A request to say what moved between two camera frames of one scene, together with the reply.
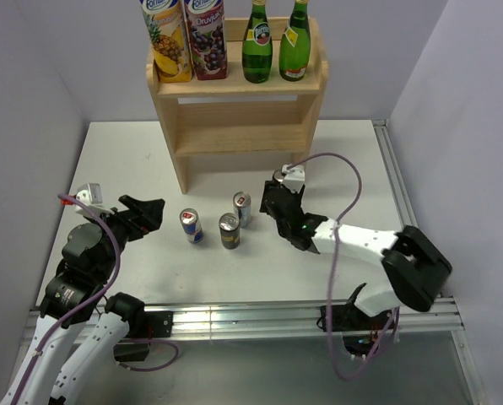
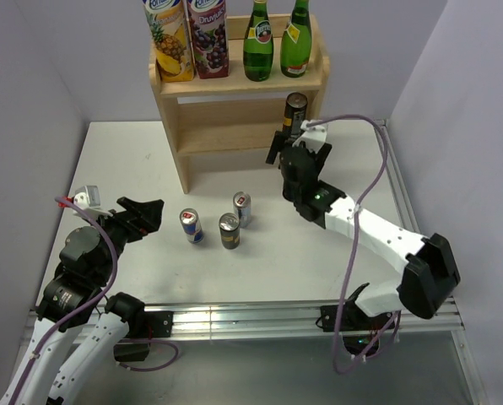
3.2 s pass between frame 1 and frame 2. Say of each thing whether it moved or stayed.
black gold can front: stayed
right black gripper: moved
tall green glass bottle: stayed
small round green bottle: stayed
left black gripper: stayed
